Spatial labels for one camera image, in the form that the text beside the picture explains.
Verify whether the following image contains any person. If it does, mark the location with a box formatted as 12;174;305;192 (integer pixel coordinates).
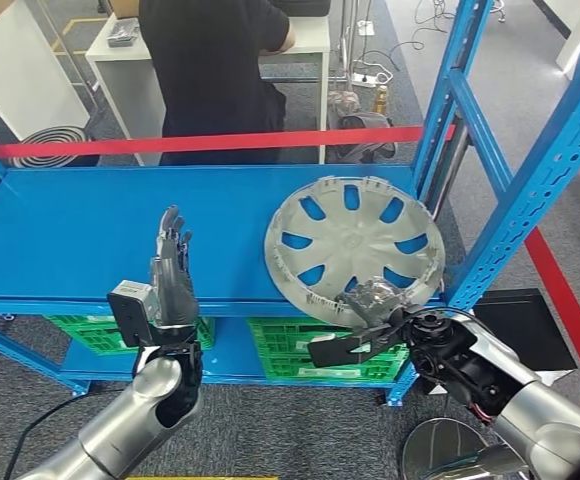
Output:
138;0;297;167

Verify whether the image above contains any white desk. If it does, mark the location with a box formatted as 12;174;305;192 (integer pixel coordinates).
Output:
85;14;331;167

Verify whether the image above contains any cardboard box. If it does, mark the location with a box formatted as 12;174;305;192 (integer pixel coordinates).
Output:
109;0;141;20

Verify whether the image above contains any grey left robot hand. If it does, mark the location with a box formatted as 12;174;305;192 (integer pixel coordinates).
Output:
149;205;200;328

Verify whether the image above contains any red barrier tape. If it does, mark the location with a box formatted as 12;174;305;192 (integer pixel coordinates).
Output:
523;228;580;407
0;124;456;160

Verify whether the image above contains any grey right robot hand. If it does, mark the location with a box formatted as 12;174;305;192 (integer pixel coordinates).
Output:
338;278;407;330

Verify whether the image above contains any blue metal shelf rack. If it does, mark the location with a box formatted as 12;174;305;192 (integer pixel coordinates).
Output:
0;0;580;407

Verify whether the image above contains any small grey box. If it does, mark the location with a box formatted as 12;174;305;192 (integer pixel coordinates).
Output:
107;17;140;48

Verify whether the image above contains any white board panel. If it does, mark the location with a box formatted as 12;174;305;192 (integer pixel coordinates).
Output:
0;0;91;142

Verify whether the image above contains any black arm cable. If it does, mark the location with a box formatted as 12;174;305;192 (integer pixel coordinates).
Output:
2;389;91;480

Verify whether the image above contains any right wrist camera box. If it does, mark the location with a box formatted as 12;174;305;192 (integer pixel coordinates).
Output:
307;329;396;370

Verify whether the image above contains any white cabinet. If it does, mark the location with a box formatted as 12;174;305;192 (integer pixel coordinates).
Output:
556;0;580;73

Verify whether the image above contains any grey bag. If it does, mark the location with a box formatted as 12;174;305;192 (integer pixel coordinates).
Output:
328;89;399;164

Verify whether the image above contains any green plastic crate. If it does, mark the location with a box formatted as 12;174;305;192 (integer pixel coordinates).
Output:
247;316;411;384
45;316;216;357

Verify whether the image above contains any silver plastic wheel hubcap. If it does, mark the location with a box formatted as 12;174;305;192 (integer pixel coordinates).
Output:
264;175;446;331

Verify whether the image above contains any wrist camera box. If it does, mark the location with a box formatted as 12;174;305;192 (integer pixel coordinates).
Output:
307;329;396;370
106;280;161;349

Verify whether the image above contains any black coiled hose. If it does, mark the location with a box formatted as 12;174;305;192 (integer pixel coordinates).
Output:
9;125;100;168

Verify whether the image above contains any black floor cable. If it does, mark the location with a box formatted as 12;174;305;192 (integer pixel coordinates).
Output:
389;0;471;58

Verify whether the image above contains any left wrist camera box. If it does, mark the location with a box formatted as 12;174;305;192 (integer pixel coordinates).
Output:
106;280;161;349

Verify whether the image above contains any black floor board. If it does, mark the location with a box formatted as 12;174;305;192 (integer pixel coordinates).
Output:
422;288;578;395

